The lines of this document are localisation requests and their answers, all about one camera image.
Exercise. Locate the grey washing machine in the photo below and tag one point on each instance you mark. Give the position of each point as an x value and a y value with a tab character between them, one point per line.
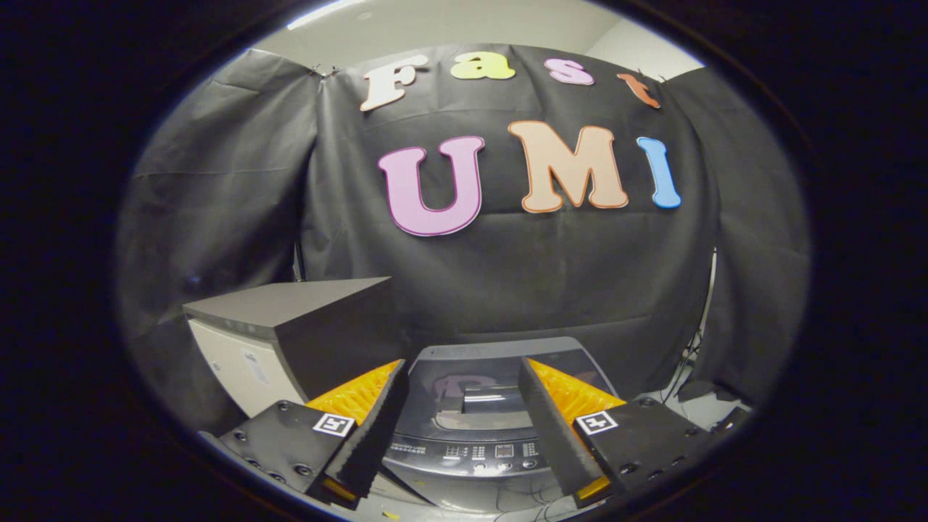
464	455

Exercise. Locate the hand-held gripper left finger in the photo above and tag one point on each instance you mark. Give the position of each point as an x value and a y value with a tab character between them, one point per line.
377	428

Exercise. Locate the black power box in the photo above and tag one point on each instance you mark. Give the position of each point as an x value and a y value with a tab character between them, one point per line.
734	420

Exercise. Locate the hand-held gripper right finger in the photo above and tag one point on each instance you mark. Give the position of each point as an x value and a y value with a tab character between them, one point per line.
552	428

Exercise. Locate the black backdrop cloth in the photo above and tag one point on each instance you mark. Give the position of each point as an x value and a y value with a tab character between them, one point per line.
239	188

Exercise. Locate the black and white cabinet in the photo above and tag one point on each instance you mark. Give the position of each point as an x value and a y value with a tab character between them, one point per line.
304	319

